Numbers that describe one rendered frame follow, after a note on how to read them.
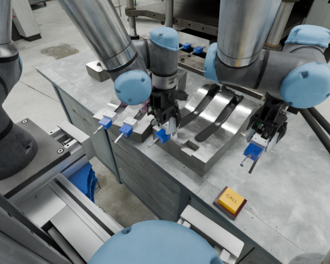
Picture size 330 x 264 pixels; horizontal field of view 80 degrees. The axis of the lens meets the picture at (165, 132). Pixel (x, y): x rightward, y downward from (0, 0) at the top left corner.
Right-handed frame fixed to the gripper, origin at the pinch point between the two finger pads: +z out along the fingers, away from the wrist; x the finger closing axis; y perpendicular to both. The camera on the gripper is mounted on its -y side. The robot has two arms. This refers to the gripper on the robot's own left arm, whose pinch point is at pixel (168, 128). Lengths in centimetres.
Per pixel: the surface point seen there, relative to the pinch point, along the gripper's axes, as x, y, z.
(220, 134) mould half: 14.7, -14.0, 3.1
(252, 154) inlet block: 29.5, -7.4, -2.7
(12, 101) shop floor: -240, 25, 90
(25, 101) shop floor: -229, 14, 90
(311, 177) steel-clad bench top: 48, -26, 12
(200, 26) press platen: -44, -79, -11
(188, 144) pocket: 8.2, -2.5, 4.7
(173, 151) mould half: 4.3, 2.0, 8.0
